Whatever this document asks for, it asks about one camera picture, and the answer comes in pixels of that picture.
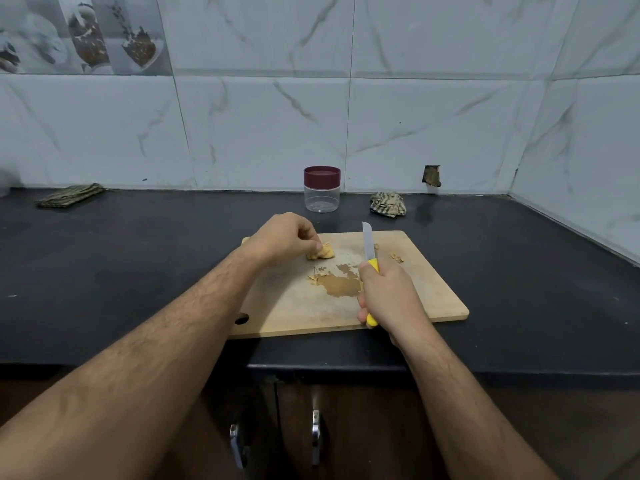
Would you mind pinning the person's right hand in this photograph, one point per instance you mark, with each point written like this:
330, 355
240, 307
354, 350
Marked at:
392, 300

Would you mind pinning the person's left hand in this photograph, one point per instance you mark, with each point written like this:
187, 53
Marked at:
282, 239

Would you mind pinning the pile of yellow ginger slices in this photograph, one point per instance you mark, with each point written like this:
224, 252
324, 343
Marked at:
322, 252

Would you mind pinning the clear jar maroon lid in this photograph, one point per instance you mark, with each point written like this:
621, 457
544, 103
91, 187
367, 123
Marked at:
322, 202

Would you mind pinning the wooden cutting board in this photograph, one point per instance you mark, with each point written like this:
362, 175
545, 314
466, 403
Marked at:
290, 310

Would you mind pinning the person's left forearm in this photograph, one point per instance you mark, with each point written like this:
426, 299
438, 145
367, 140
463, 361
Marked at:
110, 385

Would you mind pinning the person's right forearm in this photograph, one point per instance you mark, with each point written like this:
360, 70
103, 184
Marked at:
470, 415

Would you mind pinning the small ginger peel scraps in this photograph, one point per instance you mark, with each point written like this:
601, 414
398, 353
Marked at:
394, 257

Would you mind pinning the black countertop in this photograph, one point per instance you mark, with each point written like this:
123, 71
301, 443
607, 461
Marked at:
100, 285

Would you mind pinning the crumpled patterned cloth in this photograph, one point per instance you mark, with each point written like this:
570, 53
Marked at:
388, 204

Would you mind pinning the folded green cloth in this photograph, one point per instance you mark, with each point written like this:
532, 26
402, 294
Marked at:
70, 196

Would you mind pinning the brown wooden cabinet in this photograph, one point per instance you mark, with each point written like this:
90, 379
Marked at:
600, 435

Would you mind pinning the decorative picture tiles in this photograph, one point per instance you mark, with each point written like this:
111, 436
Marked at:
80, 33

